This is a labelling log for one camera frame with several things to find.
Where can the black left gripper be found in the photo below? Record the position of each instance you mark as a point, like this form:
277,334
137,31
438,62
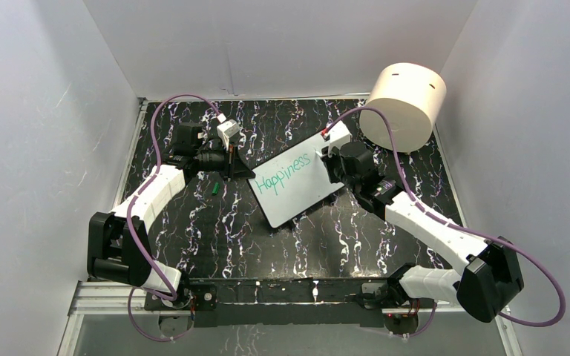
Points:
240,170

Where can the green marker cap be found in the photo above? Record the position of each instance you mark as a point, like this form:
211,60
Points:
215,189

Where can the white whiteboard black frame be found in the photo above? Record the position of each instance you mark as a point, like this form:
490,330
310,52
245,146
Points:
292,181

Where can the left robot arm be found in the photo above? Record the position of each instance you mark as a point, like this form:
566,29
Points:
118,245

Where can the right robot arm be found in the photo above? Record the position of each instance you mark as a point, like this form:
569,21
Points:
483,277

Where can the cream cylindrical container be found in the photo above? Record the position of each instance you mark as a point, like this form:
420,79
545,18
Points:
410,96

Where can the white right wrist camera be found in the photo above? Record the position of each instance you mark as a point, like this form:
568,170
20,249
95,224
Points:
334,137

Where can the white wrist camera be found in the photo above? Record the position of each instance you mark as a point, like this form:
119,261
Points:
227,129
334,137

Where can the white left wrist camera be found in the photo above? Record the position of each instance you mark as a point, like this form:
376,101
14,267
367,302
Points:
227,129

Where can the aluminium frame rail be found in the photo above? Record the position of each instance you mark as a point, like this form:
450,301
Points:
303,316

